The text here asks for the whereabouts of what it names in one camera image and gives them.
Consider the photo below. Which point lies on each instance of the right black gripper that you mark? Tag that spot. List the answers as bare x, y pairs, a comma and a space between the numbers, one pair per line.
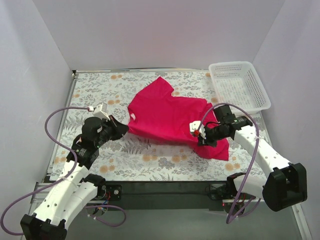
206, 136

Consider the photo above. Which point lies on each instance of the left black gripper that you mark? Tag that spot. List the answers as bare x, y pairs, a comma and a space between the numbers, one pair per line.
113, 128

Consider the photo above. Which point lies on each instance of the magenta t shirt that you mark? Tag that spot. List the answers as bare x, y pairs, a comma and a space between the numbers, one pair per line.
157, 115

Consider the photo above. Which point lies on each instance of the white plastic basket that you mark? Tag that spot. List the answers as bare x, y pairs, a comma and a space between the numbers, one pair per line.
238, 83

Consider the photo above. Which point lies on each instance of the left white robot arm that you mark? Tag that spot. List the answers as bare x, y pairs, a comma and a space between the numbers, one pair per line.
75, 186

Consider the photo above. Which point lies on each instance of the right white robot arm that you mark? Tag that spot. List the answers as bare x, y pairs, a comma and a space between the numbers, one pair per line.
270, 177

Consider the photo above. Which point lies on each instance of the floral patterned table mat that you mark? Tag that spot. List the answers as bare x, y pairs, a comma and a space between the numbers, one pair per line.
133, 158

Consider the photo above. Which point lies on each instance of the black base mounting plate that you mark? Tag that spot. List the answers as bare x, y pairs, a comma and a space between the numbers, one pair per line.
167, 195

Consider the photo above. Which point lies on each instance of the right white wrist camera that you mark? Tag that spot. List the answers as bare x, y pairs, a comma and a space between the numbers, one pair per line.
197, 129

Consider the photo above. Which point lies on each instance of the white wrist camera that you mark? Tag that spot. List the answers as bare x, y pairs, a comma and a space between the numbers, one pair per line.
197, 129
99, 111

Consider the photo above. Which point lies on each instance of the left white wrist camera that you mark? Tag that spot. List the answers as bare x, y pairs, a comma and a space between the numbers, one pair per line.
99, 111

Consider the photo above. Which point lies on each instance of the aluminium frame rail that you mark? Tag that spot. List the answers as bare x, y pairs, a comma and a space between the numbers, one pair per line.
258, 223

